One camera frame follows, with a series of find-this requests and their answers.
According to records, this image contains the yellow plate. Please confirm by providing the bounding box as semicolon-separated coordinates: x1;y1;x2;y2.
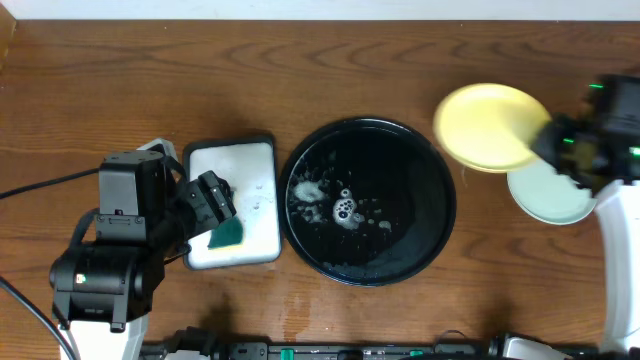
433;83;551;173

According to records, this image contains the green yellow sponge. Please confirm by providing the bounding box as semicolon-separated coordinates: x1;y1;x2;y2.
207;216;244;250

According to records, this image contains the black rectangular soap tray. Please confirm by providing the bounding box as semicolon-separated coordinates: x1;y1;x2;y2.
183;136;281;270

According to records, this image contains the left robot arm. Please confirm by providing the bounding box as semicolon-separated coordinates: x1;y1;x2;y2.
49;150;236;359

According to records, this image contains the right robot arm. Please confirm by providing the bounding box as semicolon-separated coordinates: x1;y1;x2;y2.
531;74;639;355

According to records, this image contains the round black tray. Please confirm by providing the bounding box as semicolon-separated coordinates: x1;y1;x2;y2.
277;118;457;287

